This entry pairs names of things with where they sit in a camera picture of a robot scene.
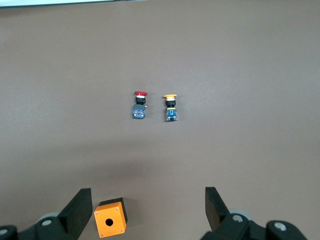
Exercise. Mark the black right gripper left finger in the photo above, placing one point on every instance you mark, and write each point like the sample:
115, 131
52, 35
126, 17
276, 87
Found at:
77, 210

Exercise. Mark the orange button enclosure box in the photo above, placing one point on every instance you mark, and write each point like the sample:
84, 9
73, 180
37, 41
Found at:
112, 212

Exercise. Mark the yellow mushroom push button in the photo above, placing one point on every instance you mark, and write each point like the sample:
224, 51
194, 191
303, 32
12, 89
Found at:
171, 113

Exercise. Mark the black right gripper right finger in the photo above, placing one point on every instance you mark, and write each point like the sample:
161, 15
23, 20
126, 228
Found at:
215, 210

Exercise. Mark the red mushroom push button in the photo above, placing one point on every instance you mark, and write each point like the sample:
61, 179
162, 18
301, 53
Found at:
139, 111

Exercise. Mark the brown table cover mat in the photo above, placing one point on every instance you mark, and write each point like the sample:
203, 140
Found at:
160, 50

